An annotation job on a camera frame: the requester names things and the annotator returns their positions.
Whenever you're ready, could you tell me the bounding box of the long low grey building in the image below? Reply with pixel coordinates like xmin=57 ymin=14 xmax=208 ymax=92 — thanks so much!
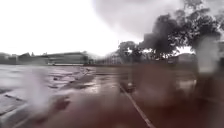
xmin=33 ymin=51 xmax=92 ymax=66

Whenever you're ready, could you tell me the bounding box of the group of dark trees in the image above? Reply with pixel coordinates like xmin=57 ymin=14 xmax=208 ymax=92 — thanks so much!
xmin=115 ymin=0 xmax=224 ymax=65

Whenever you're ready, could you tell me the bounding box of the distant line of trees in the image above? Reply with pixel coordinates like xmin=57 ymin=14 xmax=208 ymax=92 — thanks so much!
xmin=0 ymin=51 xmax=36 ymax=66

